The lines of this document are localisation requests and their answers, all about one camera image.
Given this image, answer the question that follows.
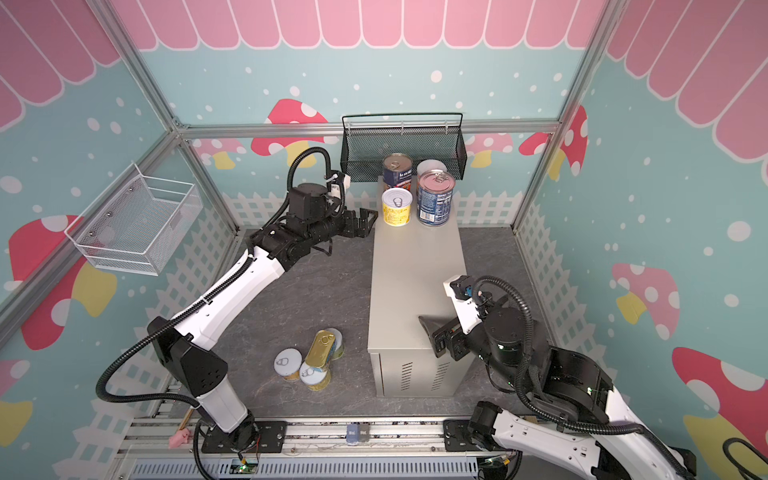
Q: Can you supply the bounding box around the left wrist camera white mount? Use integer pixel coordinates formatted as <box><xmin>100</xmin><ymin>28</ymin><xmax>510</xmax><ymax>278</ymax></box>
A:
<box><xmin>326</xmin><ymin>170</ymin><xmax>351</xmax><ymax>215</ymax></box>

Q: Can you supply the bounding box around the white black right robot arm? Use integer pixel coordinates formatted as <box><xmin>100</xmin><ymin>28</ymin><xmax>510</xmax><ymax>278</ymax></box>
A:
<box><xmin>419</xmin><ymin>306</ymin><xmax>696</xmax><ymax>479</ymax></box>

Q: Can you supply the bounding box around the blue label tin can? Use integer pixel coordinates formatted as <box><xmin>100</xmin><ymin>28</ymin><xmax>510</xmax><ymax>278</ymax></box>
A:
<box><xmin>417</xmin><ymin>170</ymin><xmax>456</xmax><ymax>226</ymax></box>

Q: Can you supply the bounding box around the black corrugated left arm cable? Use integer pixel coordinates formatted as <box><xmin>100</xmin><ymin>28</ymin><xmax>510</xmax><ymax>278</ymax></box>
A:
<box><xmin>94</xmin><ymin>146</ymin><xmax>334</xmax><ymax>404</ymax></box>

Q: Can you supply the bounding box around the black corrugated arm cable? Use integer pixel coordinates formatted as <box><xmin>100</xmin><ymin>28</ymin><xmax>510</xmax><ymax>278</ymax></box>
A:
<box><xmin>470</xmin><ymin>275</ymin><xmax>691</xmax><ymax>480</ymax></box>
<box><xmin>94</xmin><ymin>146</ymin><xmax>334</xmax><ymax>404</ymax></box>

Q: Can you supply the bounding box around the green can white lid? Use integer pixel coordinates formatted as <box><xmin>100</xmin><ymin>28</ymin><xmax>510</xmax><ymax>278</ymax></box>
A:
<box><xmin>327</xmin><ymin>327</ymin><xmax>344</xmax><ymax>361</ymax></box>

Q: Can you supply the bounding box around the orange green plastic-lid can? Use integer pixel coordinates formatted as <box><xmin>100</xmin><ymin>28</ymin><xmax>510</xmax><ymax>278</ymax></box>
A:
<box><xmin>416</xmin><ymin>159</ymin><xmax>447</xmax><ymax>177</ymax></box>

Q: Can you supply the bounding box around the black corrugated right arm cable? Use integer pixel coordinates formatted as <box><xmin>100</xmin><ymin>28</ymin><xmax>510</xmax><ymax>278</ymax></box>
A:
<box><xmin>470</xmin><ymin>275</ymin><xmax>691</xmax><ymax>480</ymax></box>

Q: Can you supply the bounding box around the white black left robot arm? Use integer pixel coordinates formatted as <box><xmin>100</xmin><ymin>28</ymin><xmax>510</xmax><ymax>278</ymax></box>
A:
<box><xmin>148</xmin><ymin>183</ymin><xmax>378</xmax><ymax>434</ymax></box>

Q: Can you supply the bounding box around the white slotted cable duct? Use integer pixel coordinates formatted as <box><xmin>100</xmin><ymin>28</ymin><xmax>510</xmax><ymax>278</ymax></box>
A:
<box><xmin>128</xmin><ymin>458</ymin><xmax>481</xmax><ymax>480</ymax></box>

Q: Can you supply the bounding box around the small blue device on rail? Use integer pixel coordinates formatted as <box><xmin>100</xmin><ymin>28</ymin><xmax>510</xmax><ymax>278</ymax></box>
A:
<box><xmin>345</xmin><ymin>422</ymin><xmax>371</xmax><ymax>445</ymax></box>

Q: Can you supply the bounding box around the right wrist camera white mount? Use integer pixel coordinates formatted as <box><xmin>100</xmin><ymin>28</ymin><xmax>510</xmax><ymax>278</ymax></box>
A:
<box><xmin>443</xmin><ymin>275</ymin><xmax>486</xmax><ymax>335</ymax></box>

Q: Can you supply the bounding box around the grey metal cabinet counter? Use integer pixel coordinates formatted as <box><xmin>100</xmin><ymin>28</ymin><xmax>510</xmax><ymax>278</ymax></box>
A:
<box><xmin>367</xmin><ymin>200</ymin><xmax>472</xmax><ymax>398</ymax></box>

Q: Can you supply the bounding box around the pink object on rail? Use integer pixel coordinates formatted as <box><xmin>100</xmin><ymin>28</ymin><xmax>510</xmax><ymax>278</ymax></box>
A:
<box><xmin>168</xmin><ymin>428</ymin><xmax>192</xmax><ymax>449</ymax></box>

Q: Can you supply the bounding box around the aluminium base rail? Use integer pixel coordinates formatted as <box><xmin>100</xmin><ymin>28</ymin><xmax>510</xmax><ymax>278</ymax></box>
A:
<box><xmin>119</xmin><ymin>415</ymin><xmax>607</xmax><ymax>460</ymax></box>

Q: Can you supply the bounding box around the gold rectangular spam tin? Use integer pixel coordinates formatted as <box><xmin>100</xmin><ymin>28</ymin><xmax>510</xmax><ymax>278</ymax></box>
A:
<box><xmin>305</xmin><ymin>329</ymin><xmax>336</xmax><ymax>371</ymax></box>

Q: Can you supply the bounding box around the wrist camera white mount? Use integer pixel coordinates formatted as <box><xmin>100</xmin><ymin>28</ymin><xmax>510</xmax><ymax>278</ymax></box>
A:
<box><xmin>443</xmin><ymin>275</ymin><xmax>486</xmax><ymax>335</ymax></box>
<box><xmin>326</xmin><ymin>170</ymin><xmax>351</xmax><ymax>215</ymax></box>

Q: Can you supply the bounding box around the white wire mesh basket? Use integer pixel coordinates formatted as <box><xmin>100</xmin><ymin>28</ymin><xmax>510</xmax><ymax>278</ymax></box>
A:
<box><xmin>64</xmin><ymin>164</ymin><xmax>203</xmax><ymax>276</ymax></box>

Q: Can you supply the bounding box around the dark blue red label can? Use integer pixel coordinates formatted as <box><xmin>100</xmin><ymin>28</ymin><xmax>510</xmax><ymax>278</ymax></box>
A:
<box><xmin>382</xmin><ymin>153</ymin><xmax>413</xmax><ymax>190</ymax></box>

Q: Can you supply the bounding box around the black wire mesh basket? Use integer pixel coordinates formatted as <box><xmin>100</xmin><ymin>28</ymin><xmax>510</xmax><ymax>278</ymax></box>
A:
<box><xmin>340</xmin><ymin>112</ymin><xmax>468</xmax><ymax>182</ymax></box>

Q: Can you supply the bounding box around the wooden mallet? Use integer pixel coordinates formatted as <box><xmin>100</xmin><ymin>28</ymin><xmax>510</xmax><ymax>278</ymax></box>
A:
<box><xmin>178</xmin><ymin>407</ymin><xmax>195</xmax><ymax>431</ymax></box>

